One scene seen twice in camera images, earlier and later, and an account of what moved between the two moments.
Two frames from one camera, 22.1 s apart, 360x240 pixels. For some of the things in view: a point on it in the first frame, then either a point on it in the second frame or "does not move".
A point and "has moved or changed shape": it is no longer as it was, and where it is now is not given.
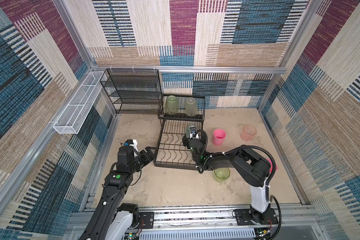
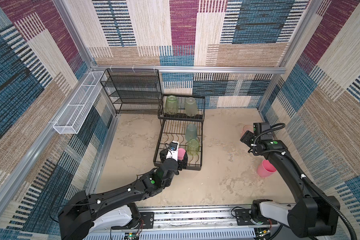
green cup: (171, 104) does not move
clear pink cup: (248, 132) does not move
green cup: (221, 174) has moved or changed shape
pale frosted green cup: (191, 107) does not move
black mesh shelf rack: (134, 91) does not move
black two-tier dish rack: (178, 112) does not move
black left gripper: (143, 156) → (180, 164)
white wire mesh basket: (70, 120) does not move
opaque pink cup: (218, 137) → (181, 152)
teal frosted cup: (188, 130) does not move
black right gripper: (186, 141) → (245, 137)
